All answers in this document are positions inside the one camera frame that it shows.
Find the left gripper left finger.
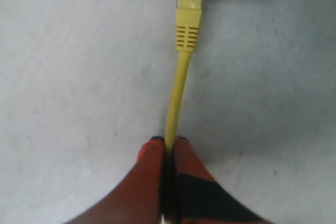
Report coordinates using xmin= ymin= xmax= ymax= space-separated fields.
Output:
xmin=68 ymin=136 xmax=165 ymax=223

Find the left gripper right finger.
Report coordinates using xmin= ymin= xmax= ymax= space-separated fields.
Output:
xmin=174 ymin=136 xmax=270 ymax=223

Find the yellow ethernet cable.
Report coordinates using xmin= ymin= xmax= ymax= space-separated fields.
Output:
xmin=160 ymin=0 xmax=217 ymax=224

